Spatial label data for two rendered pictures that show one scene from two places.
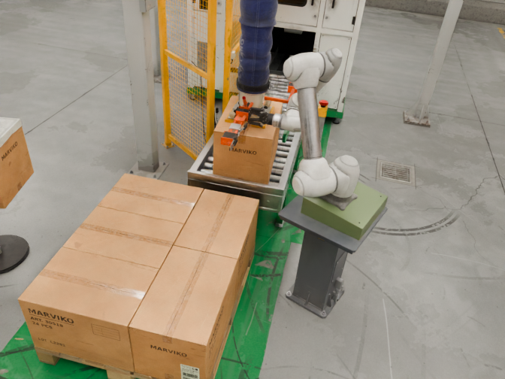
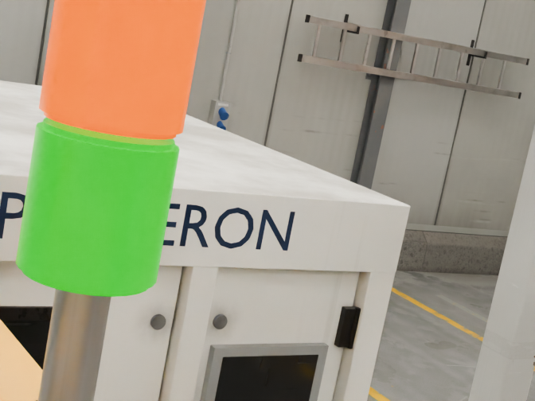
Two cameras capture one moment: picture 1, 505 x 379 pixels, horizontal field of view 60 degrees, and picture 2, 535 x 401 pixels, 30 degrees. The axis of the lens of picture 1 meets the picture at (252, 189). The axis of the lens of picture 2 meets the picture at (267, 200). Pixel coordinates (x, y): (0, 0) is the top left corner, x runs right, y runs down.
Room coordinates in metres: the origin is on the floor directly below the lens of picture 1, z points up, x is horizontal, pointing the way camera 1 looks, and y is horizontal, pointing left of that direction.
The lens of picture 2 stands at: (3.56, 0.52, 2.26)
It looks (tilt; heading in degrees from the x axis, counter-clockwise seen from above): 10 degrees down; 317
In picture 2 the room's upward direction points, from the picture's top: 11 degrees clockwise
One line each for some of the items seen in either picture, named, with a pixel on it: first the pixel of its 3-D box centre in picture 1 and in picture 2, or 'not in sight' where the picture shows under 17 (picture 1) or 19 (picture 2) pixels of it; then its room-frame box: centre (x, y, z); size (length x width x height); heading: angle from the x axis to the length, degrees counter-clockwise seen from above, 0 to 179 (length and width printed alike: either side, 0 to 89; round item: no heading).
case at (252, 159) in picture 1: (249, 139); not in sight; (2.87, 0.06, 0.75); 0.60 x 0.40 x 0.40; 173
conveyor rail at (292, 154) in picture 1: (300, 126); not in sight; (3.64, -0.40, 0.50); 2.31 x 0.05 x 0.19; 170
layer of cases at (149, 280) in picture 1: (158, 265); not in sight; (1.92, 0.54, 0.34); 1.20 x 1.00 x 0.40; 170
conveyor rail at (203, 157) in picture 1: (232, 115); not in sight; (3.75, 0.25, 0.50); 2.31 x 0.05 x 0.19; 170
